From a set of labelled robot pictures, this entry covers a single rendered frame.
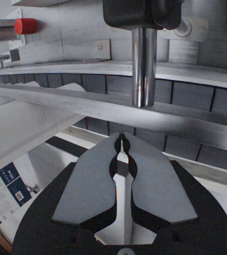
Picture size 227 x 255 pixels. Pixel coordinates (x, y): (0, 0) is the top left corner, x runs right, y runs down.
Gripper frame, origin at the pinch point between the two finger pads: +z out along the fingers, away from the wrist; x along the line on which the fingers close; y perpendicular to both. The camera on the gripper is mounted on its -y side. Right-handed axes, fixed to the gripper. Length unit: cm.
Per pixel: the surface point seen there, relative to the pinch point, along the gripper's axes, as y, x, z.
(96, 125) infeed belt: 3.3, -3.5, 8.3
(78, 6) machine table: -13.7, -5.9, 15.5
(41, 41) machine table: -9.6, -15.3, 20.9
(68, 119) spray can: 0.6, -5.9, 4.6
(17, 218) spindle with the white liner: 24.3, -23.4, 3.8
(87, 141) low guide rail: 3.7, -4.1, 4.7
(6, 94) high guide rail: -3.1, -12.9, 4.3
